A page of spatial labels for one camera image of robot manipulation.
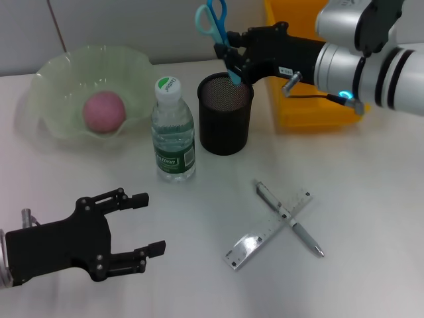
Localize yellow plastic storage bin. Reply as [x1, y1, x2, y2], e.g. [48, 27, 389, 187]
[264, 0, 370, 129]

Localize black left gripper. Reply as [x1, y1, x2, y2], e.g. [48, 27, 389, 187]
[5, 187, 167, 288]

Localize grey white pen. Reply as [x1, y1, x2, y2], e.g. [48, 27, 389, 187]
[253, 178, 325, 258]

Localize transparent plastic ruler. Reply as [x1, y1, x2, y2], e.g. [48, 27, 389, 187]
[221, 187, 314, 273]

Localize pink peach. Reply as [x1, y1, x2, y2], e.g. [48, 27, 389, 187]
[82, 91, 127, 134]

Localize pale green wavy bowl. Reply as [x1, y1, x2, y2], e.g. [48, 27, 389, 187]
[28, 44, 166, 146]

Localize right gripper cable with plug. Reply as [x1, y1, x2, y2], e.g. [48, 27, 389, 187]
[281, 71, 365, 115]

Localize blue scissors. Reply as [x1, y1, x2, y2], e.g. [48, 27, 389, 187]
[194, 0, 244, 85]

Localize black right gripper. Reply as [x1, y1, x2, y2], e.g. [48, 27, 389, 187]
[213, 21, 328, 87]

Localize black mesh pen holder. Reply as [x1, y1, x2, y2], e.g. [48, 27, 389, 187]
[197, 72, 255, 156]

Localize clear green-label water bottle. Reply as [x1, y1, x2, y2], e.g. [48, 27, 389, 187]
[150, 76, 197, 184]

